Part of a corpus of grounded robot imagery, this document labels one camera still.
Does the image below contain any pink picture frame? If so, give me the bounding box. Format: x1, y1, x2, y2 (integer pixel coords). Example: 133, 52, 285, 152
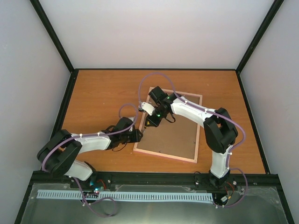
133, 87, 203, 164

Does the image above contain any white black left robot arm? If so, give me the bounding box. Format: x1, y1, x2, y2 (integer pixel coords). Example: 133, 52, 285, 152
37, 117, 143, 188

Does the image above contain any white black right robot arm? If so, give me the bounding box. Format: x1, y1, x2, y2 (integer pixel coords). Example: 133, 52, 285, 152
139, 86, 238, 189

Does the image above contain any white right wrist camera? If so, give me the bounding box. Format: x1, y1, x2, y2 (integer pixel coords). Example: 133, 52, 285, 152
138, 102, 155, 116

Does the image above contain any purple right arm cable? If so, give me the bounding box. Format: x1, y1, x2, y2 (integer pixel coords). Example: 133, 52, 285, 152
137, 72, 249, 208

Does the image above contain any black aluminium mounting rail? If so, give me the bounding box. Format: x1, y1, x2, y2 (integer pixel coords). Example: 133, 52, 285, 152
32, 170, 280, 189

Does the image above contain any light blue cable duct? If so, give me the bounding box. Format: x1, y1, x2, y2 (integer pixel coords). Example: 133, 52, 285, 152
36, 189, 214, 203

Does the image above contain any black right frame post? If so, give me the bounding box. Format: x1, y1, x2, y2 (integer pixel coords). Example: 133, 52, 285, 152
235, 0, 285, 73

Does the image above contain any black frame post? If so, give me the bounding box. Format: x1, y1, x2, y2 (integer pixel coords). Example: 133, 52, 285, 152
29, 0, 76, 73
235, 0, 285, 73

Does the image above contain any black left frame post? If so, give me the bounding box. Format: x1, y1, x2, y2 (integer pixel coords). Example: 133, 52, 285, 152
29, 0, 76, 73

